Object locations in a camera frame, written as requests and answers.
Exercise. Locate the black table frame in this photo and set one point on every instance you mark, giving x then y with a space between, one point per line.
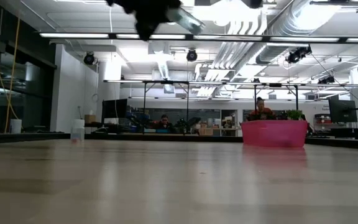
166 137

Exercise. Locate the black computer monitor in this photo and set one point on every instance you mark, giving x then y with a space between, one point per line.
342 110
114 108

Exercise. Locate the green potted plant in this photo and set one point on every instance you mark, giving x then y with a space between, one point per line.
294 114

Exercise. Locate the workstation robot arm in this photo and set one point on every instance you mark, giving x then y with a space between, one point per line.
188 123
137 121

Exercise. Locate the black track spotlights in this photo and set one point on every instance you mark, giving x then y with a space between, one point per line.
326 80
297 54

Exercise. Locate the stacked cardboard boxes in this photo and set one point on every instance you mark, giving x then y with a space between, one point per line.
205 130

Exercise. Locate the black workstation frame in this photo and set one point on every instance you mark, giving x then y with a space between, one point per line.
255 99
145 105

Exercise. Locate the red tool chest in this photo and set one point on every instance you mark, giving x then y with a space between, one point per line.
322 119

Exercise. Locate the cardboard box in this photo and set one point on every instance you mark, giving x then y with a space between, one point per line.
89 119

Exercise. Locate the round black ceiling speaker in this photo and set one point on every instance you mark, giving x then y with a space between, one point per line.
191 55
89 58

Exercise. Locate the silver ventilation duct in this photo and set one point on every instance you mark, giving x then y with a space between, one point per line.
291 25

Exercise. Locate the clear bottle with red pills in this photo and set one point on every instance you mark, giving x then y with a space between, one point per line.
78 132

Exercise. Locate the translucent white pill bottle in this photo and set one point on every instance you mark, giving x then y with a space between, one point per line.
186 20

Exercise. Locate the black overhead rail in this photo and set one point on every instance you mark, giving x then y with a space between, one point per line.
112 35

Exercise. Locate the person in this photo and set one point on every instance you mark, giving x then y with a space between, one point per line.
261 112
164 123

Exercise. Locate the pink plastic bin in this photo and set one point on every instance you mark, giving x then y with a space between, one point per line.
273 133

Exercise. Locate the white cylindrical container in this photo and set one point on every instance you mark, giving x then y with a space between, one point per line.
15 126

